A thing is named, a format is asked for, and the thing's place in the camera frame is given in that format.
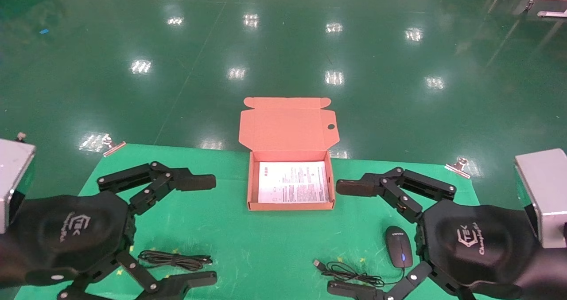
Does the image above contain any green table mat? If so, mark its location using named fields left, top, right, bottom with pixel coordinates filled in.
left=13, top=143, right=520, bottom=300

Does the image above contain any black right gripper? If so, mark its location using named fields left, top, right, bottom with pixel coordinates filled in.
left=326, top=167, right=543, bottom=300

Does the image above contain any black wired mouse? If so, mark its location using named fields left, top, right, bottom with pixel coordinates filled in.
left=313, top=226, right=414, bottom=289

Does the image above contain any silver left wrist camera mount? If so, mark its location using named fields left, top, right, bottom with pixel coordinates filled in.
left=0, top=139, right=36, bottom=234

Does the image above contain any black data cable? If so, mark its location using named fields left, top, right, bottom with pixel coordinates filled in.
left=138, top=250, right=214, bottom=272

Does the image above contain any silver binder clip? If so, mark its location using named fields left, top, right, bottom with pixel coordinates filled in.
left=444, top=157, right=471, bottom=179
left=102, top=135, right=127, bottom=158

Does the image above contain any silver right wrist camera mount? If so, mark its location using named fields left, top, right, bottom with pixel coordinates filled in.
left=514, top=148, right=567, bottom=249

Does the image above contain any white printed instruction sheet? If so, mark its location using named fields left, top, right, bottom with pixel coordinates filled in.
left=258, top=161, right=331, bottom=204

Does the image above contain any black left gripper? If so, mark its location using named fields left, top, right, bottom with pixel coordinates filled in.
left=11, top=161, right=218, bottom=300

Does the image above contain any orange cardboard box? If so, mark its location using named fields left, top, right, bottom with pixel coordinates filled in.
left=238, top=97, right=340, bottom=211

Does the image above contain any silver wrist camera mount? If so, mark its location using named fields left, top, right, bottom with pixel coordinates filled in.
left=514, top=148, right=567, bottom=249
left=0, top=139, right=36, bottom=234

